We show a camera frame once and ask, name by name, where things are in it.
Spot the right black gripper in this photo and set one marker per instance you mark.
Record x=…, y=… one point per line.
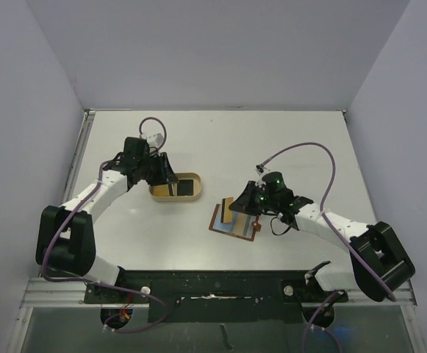
x=250, y=196

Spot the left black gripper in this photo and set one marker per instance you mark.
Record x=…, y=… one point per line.
x=165, y=176

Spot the gold credit card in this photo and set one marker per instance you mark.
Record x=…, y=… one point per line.
x=226, y=214
x=239, y=224

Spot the brown leather card holder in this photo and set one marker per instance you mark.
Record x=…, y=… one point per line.
x=225, y=229

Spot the beige oval tray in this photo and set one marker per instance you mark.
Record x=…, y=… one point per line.
x=197, y=189

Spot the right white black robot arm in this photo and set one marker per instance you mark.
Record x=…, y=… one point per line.
x=380, y=263

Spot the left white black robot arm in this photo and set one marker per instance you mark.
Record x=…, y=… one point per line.
x=66, y=240

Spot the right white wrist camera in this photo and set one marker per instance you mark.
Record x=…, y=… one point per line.
x=261, y=171

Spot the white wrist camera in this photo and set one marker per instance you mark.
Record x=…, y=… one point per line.
x=261, y=171
x=155, y=140

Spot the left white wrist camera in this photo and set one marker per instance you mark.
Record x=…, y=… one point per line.
x=155, y=140

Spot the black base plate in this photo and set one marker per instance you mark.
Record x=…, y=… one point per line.
x=216, y=296

